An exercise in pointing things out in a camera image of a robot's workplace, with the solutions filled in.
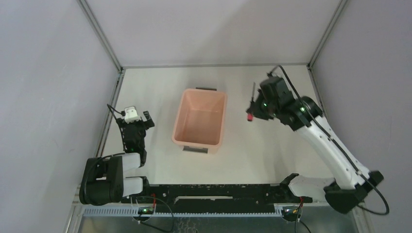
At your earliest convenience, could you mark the grey slotted cable duct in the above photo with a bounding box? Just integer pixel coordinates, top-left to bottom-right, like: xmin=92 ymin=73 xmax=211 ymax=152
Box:
xmin=82 ymin=205 xmax=288 ymax=217

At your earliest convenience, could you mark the aluminium frame rail left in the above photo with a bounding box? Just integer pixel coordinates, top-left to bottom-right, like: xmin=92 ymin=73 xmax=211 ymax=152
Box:
xmin=64 ymin=0 xmax=125 ymax=233

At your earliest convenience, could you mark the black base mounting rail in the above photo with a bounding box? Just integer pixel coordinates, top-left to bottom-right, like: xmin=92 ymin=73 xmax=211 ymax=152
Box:
xmin=121 ymin=184 xmax=313 ymax=213

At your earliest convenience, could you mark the aluminium frame rail back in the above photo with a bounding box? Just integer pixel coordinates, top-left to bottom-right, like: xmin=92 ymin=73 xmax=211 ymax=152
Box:
xmin=122 ymin=62 xmax=308 ymax=70

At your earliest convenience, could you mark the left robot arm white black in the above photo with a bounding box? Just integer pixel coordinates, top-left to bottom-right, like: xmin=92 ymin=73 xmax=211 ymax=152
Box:
xmin=79 ymin=111 xmax=155 ymax=206

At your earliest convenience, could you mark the red handled screwdriver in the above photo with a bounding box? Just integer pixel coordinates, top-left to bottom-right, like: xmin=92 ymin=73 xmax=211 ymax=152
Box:
xmin=246 ymin=82 xmax=256 ymax=122

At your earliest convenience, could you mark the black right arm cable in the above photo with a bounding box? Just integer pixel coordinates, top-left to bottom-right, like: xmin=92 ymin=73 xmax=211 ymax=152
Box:
xmin=269 ymin=65 xmax=390 ymax=216

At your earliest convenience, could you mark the aluminium frame rail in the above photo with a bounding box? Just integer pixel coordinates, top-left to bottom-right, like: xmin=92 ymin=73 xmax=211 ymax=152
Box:
xmin=122 ymin=62 xmax=308 ymax=70
xmin=64 ymin=0 xmax=125 ymax=233
xmin=307 ymin=0 xmax=371 ymax=233

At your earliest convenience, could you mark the pink plastic bin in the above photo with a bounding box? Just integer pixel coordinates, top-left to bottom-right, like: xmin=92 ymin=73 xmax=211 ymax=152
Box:
xmin=172 ymin=88 xmax=227 ymax=154

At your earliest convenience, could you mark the aluminium frame rail right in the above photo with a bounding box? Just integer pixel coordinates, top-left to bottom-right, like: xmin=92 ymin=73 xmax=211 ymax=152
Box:
xmin=307 ymin=0 xmax=371 ymax=233

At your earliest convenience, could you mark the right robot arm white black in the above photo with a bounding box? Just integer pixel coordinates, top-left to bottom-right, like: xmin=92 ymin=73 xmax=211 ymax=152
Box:
xmin=246 ymin=77 xmax=383 ymax=214

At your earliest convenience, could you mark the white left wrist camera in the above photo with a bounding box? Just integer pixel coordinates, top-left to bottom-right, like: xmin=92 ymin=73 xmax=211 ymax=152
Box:
xmin=124 ymin=106 xmax=140 ymax=123

